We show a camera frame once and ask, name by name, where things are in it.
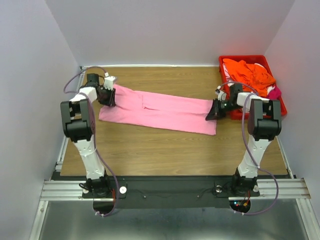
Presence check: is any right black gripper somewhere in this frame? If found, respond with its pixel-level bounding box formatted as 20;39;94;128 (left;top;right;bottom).
205;99;242;122

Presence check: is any light pink t shirt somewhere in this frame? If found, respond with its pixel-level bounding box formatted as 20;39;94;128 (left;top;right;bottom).
98;85;217;136

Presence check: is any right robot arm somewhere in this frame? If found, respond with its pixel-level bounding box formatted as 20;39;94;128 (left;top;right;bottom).
205;82;282;195

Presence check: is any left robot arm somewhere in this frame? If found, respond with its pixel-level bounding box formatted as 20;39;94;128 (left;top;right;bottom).
60;72;117;198

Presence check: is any red plastic bin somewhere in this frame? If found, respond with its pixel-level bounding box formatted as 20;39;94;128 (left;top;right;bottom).
218;55;287;117

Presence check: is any orange t shirt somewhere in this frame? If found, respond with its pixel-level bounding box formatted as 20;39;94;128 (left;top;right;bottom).
222;58;276;98

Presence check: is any magenta t shirt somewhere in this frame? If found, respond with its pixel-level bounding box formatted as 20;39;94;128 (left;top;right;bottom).
266;85;282;100

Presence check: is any silver round knob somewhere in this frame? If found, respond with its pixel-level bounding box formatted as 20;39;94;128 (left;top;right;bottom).
215;185;223;194

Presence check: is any white round knob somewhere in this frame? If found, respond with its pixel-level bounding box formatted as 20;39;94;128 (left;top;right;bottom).
119;186;127;194

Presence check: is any small circuit board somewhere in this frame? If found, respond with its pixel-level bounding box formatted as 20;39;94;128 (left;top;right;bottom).
232;200;250;208

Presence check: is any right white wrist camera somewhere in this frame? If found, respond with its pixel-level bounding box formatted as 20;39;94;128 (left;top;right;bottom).
215;85;227;101

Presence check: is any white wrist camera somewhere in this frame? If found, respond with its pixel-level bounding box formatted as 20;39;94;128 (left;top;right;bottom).
215;85;227;101
103;74;118;91

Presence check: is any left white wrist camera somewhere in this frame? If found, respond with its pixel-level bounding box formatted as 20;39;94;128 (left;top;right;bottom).
103;74;118;91

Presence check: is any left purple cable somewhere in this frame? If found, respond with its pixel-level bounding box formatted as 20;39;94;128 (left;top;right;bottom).
63;65;119;218

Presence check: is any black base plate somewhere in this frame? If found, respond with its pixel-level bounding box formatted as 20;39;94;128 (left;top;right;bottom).
79;176;260;211

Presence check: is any aluminium frame rail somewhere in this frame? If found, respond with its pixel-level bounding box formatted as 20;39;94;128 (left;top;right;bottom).
40;179;311;202

